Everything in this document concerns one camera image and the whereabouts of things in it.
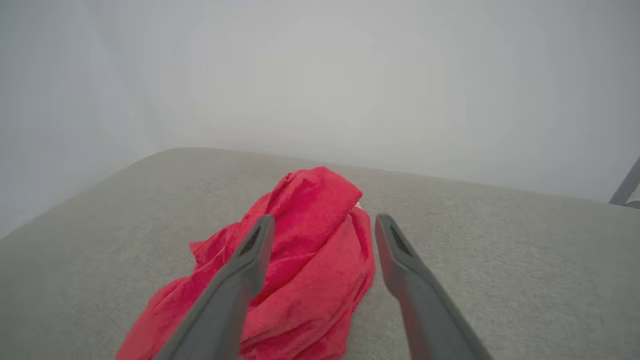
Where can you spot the red Bulls jersey shirt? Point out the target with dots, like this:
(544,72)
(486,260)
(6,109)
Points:
(310,260)

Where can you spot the grey metal stand leg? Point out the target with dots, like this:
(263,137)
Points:
(625,187)

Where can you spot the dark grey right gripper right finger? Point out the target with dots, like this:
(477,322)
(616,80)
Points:
(420,300)

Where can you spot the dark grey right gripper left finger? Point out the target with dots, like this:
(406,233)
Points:
(235,290)

